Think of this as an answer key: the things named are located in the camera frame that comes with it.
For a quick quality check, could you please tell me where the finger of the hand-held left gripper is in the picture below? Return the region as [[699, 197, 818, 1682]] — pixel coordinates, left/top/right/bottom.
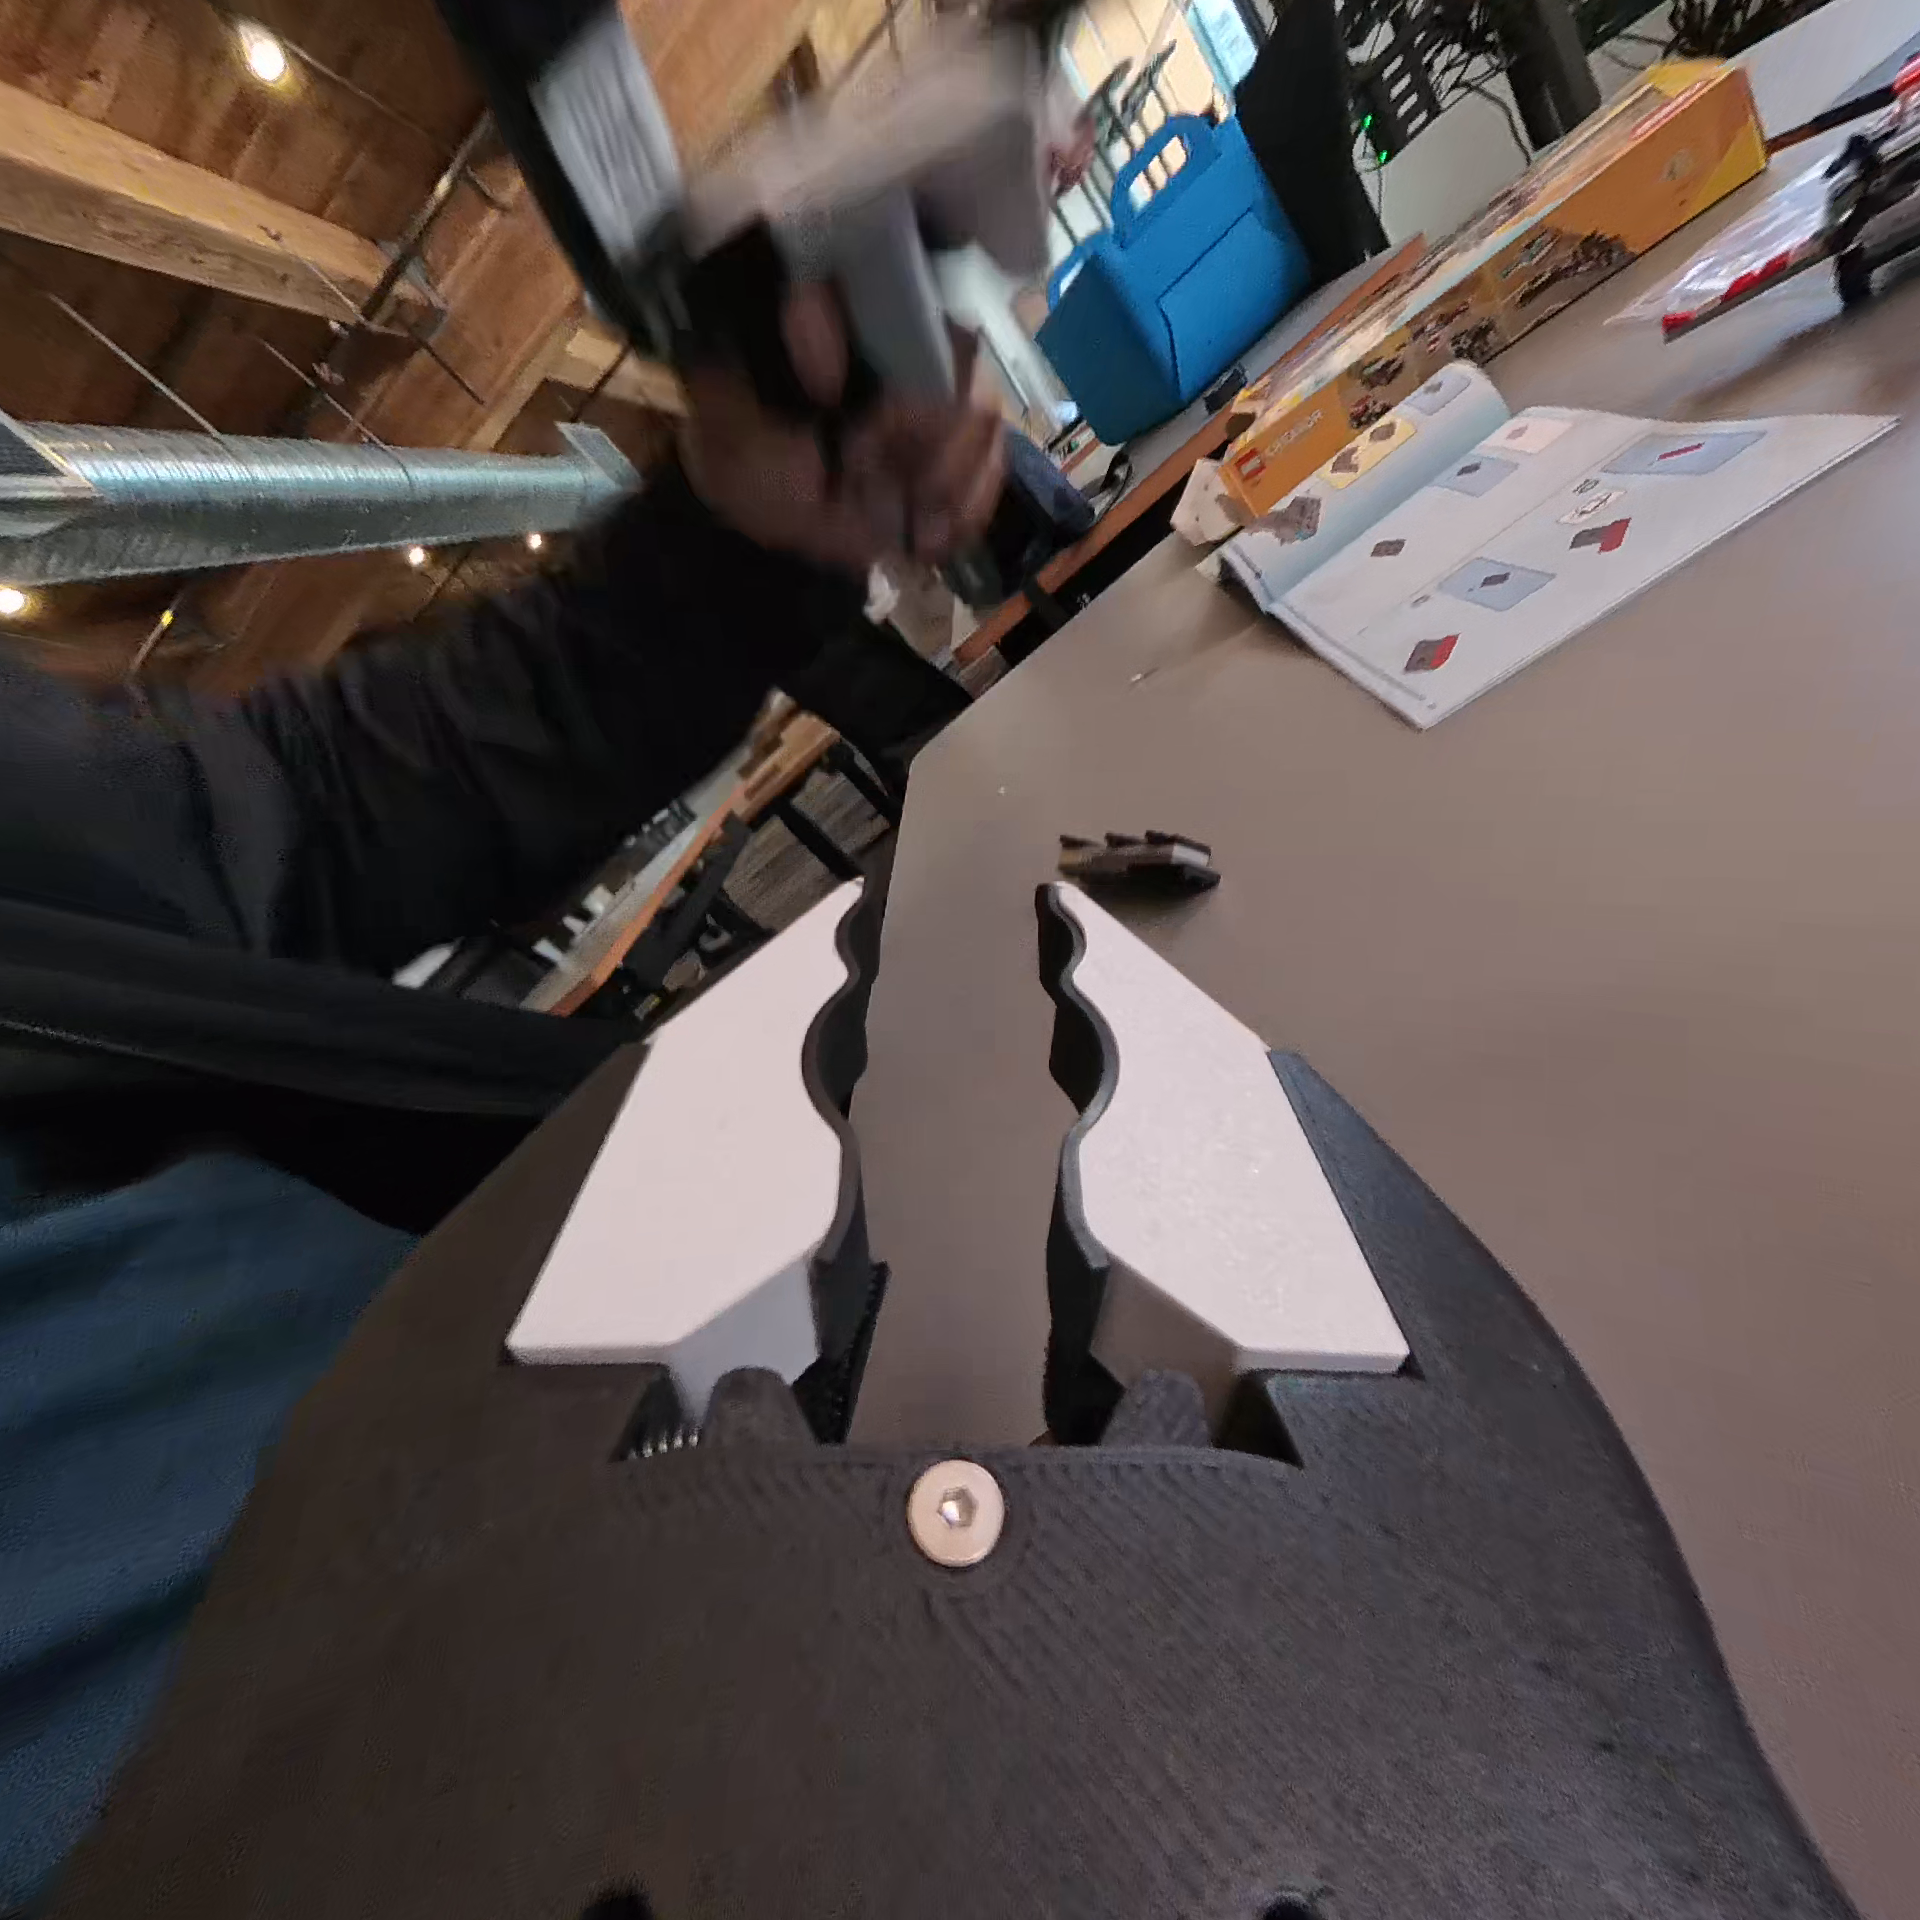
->
[[884, 26, 1091, 199], [683, 125, 919, 270]]

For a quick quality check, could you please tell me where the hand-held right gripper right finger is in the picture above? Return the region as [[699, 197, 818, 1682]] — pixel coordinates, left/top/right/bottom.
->
[[1032, 877, 1417, 1450]]

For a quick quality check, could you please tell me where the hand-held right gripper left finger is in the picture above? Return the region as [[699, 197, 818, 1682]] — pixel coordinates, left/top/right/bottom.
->
[[504, 877, 890, 1450]]

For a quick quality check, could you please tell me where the dark brick plate piece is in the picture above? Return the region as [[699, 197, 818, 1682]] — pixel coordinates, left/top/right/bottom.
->
[[1056, 828, 1222, 900]]

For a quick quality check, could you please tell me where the brick building instruction booklet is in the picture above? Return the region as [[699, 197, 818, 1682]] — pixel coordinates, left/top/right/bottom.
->
[[1219, 360, 1902, 733]]

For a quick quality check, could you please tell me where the person's left forearm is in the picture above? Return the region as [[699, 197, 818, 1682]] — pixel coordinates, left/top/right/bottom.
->
[[135, 480, 992, 978]]

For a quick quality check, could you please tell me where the person's left hand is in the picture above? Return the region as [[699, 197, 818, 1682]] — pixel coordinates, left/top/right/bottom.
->
[[674, 276, 1014, 580]]

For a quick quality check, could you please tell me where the wooden ceiling beam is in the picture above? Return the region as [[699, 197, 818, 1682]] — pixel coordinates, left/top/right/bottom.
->
[[0, 82, 441, 325]]

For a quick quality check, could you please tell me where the wooden-edged background table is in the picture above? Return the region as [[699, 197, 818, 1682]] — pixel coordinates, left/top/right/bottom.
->
[[956, 231, 1430, 666]]

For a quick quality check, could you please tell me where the yellow brick set box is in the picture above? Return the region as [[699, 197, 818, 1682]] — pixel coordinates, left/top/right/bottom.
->
[[1213, 60, 1773, 528]]

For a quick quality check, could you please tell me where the person's leg in jeans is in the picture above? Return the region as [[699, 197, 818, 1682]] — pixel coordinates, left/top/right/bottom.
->
[[0, 1151, 426, 1920]]

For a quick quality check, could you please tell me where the clear plastic parts bag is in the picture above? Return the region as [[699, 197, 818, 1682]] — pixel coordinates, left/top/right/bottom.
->
[[1604, 209, 1871, 344]]

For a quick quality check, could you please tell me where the black red brick model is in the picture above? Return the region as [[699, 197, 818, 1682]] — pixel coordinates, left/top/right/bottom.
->
[[1818, 90, 1920, 312]]

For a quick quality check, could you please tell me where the blue tote with handles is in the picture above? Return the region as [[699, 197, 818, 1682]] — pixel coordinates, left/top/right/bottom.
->
[[1035, 111, 1316, 448]]

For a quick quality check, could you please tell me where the black equipment rack with cables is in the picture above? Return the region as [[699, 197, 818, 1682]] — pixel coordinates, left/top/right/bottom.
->
[[1232, 0, 1399, 288]]

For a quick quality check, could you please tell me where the silver metal duct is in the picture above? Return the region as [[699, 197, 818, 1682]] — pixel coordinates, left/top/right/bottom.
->
[[0, 416, 649, 590]]

